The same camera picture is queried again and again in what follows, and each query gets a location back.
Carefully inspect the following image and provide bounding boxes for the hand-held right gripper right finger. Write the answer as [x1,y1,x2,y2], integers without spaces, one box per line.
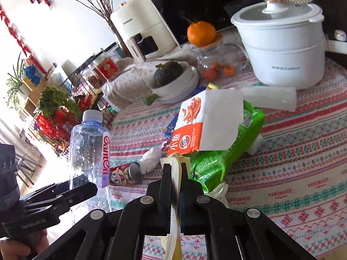
[180,164,318,260]

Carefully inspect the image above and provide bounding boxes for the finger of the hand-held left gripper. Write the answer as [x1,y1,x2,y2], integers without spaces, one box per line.
[54,181,98,218]
[20,175,89,206]

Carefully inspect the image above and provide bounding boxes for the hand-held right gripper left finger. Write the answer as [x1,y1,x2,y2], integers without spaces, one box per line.
[33,164,173,260]

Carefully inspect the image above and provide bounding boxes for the green snack bag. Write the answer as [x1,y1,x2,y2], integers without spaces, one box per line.
[189,83,265,193]

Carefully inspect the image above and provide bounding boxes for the clear plastic water bottle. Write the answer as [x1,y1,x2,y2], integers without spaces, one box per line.
[69,110,112,220]

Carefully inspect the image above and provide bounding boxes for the orange and white snack box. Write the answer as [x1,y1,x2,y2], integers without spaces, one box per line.
[160,89,244,260]

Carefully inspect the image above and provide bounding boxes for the person's left hand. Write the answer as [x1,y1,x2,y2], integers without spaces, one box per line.
[0,230,48,260]

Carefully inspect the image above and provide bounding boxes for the crumpled white tissue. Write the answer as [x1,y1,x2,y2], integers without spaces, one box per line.
[139,146,164,173]
[209,183,230,209]

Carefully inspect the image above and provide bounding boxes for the red drink can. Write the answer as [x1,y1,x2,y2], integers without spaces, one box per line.
[109,162,144,187]

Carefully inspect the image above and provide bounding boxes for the blue snack wrapper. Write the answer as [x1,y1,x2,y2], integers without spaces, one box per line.
[162,115,180,140]

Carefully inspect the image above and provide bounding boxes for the pile of red packets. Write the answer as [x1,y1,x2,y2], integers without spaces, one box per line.
[34,108,82,147]

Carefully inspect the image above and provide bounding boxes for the green vegetable piece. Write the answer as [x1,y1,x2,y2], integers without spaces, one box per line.
[143,93,159,106]

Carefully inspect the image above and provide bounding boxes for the white ceramic bowl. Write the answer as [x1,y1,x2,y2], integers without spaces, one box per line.
[150,61,192,98]

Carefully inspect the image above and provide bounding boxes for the green leafy vegetables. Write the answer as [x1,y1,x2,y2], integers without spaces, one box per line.
[38,85,82,120]

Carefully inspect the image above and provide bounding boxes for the white ceramic plate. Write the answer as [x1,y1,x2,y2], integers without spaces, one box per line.
[160,66,200,104]

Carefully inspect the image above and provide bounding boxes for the wooden shelf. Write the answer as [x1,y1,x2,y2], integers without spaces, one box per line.
[20,74,52,115]

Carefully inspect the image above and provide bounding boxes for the floral white cloth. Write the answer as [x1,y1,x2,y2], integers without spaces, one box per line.
[101,42,201,112]

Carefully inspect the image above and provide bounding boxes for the dark green squash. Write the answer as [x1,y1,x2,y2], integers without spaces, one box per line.
[154,61,184,88]

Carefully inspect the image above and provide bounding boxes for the patterned woven tablecloth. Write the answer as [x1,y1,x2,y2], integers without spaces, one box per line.
[108,27,347,260]

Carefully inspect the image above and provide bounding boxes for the potted spider plant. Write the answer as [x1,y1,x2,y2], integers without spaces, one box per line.
[6,53,31,109]

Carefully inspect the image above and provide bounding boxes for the blue toy figure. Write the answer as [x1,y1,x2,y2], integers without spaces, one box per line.
[23,65,41,86]

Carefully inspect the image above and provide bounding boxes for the red label jar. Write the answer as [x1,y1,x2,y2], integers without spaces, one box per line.
[88,51,122,83]

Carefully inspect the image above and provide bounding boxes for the glass jar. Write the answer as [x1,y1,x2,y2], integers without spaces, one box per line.
[195,34,250,81]

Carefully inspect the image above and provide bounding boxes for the large orange tangerine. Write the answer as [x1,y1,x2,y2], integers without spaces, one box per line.
[187,20,217,47]

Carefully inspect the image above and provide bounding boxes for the red paper garland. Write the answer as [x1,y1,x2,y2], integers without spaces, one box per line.
[0,5,47,74]

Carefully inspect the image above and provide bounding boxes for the white air fryer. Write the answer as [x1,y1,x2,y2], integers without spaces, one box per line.
[110,1,182,63]

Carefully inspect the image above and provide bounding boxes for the white electric cooking pot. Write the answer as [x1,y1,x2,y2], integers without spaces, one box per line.
[230,2,347,91]

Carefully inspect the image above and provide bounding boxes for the white microwave with black door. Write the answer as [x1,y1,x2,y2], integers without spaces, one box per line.
[145,0,267,51]

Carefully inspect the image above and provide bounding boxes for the dry bare branches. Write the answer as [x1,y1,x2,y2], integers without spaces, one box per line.
[70,0,128,55]

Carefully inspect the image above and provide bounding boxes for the glass pot lid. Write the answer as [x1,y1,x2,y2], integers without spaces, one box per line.
[235,0,315,24]

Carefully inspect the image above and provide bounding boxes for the black wire rack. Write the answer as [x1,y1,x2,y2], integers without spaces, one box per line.
[24,42,128,158]

